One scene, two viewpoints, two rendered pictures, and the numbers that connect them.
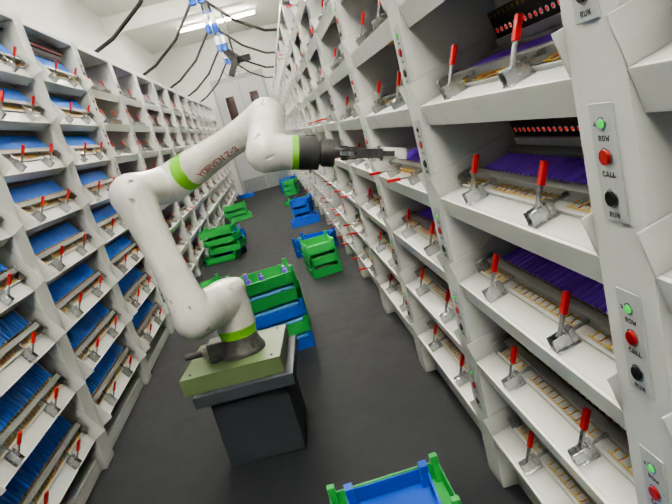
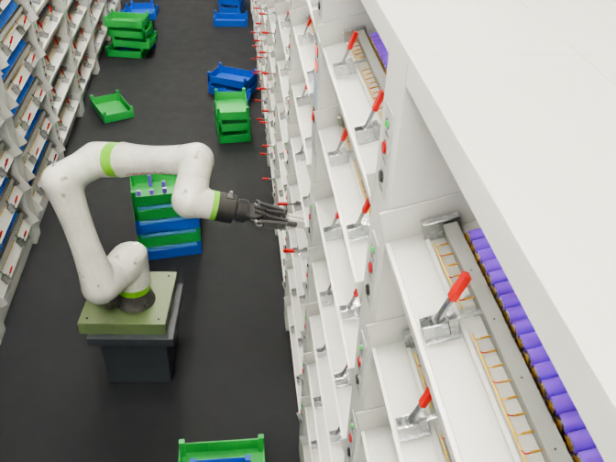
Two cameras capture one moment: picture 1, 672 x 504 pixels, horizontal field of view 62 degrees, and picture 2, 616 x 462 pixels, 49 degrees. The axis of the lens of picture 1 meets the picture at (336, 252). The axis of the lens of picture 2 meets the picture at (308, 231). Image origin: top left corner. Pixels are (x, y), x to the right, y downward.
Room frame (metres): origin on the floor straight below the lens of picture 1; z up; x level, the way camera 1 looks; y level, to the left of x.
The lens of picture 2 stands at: (-0.20, -0.14, 2.09)
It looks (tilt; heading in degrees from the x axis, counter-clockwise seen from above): 36 degrees down; 356
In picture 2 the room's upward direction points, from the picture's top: 2 degrees clockwise
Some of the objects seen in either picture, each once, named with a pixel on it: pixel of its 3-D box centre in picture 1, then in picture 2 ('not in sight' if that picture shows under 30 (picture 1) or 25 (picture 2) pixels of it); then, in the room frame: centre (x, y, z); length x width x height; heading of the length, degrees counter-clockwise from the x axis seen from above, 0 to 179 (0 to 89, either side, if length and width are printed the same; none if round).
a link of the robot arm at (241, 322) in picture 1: (228, 308); (128, 269); (1.74, 0.38, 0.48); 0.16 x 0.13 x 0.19; 151
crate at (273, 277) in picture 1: (260, 278); (163, 185); (2.52, 0.37, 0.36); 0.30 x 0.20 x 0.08; 102
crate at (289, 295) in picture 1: (265, 294); (164, 199); (2.52, 0.37, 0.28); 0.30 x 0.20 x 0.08; 102
